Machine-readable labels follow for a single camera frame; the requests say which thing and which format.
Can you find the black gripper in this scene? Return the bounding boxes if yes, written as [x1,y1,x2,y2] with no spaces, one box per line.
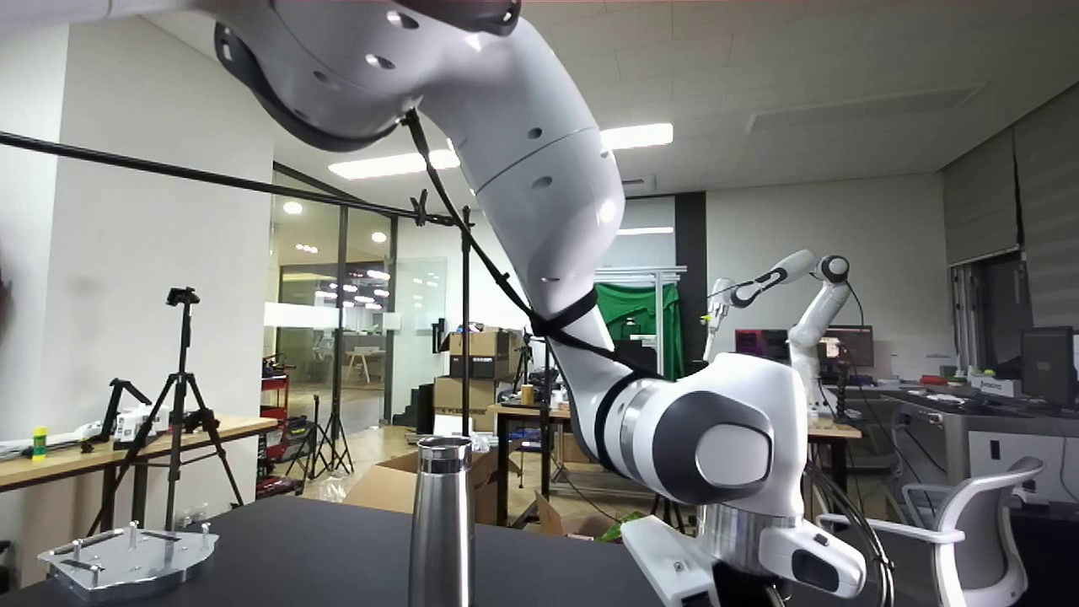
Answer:
[712,560,781,607]

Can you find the stainless steel flask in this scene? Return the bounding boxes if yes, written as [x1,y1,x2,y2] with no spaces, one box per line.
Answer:
[404,435,475,607]

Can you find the white office chair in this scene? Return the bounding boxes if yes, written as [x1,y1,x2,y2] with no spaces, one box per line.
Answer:
[822,467,1043,607]

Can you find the green cloth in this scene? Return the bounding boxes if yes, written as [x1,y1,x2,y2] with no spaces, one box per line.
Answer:
[592,280,685,381]

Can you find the white desk cabinet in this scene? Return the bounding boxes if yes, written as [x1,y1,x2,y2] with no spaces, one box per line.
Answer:
[964,426,1079,510]

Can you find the stacked brown cardboard boxes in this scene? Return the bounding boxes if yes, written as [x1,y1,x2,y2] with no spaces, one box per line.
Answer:
[432,322,506,413]

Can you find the black vertical stand pole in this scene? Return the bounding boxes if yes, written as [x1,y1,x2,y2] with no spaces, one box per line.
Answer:
[455,207,475,443]

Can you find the dark computer monitor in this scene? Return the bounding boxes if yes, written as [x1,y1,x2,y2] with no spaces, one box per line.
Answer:
[1021,328,1079,408]

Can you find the rectangular ceiling light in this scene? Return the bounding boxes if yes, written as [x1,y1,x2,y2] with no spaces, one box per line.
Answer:
[327,146,464,181]
[597,119,676,154]

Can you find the grey window blinds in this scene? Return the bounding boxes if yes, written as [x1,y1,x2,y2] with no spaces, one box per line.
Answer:
[942,82,1079,268]

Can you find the long wooden bench table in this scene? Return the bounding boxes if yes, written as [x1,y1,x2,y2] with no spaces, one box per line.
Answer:
[0,413,281,531]

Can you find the clear acrylic plate with screws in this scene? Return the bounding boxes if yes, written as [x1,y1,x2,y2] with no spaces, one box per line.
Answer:
[36,519,221,598]

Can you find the small black stand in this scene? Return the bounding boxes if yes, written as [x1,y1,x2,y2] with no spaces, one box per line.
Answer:
[80,376,154,452]

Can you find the black boom pole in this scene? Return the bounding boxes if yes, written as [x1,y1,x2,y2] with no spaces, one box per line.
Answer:
[0,128,464,229]

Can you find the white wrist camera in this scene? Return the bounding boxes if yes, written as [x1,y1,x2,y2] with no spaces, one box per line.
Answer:
[620,511,720,607]

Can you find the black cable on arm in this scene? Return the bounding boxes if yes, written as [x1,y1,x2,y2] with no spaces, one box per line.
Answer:
[400,108,667,381]

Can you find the black tripod with camera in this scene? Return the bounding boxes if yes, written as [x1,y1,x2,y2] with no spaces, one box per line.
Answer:
[94,284,247,531]

